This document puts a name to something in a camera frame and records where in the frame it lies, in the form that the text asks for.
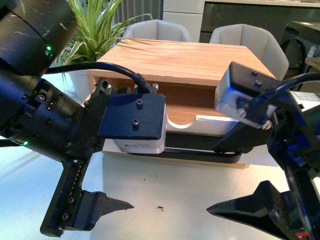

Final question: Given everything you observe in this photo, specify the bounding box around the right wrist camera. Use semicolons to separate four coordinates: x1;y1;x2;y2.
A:
214;61;280;129

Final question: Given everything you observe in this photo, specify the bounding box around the wooden drawer cabinet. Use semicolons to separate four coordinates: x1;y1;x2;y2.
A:
86;37;279;169

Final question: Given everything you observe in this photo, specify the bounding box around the right grey chair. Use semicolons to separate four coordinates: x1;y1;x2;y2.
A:
209;24;289;81

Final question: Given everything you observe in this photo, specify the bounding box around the green spider plant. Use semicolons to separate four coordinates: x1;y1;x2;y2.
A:
56;0;153;66

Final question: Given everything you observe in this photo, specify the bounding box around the black camera cable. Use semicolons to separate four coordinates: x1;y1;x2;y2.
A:
246;72;320;111
45;61;158;95

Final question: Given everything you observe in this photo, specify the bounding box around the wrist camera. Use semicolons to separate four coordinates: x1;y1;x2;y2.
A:
97;93;167;154
214;61;280;129

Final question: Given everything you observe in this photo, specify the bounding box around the black washing machine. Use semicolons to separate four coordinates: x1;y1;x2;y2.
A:
280;21;320;79

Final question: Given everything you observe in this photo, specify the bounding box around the black left camera cable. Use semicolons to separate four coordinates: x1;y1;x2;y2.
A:
45;61;158;95

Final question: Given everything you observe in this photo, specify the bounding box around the grey chair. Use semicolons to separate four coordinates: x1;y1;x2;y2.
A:
123;19;192;42
209;24;289;81

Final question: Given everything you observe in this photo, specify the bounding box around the left grey chair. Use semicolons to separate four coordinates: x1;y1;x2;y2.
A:
123;19;192;42

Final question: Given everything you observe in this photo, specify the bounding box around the black drawer handle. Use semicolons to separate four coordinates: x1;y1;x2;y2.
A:
134;132;242;164

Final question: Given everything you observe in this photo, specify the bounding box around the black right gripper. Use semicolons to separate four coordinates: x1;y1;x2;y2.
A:
206;91;320;240

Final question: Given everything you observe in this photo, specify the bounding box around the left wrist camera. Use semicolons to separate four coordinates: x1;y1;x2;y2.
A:
97;93;167;154

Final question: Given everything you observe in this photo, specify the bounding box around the white pillar cabinet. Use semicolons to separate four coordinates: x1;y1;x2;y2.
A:
163;0;205;42

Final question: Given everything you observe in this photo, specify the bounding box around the black right camera cable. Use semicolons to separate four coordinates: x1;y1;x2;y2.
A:
246;72;320;111

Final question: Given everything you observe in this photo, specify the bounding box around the dark kitchen counter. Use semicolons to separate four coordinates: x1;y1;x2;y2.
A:
199;0;320;43

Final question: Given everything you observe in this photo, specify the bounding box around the white plant pot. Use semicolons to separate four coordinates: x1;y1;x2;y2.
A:
69;70;91;104

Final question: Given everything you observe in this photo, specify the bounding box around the white drawer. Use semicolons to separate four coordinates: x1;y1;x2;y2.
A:
104;81;241;150

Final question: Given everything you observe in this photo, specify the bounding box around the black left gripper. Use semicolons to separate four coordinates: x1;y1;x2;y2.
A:
40;80;134;237

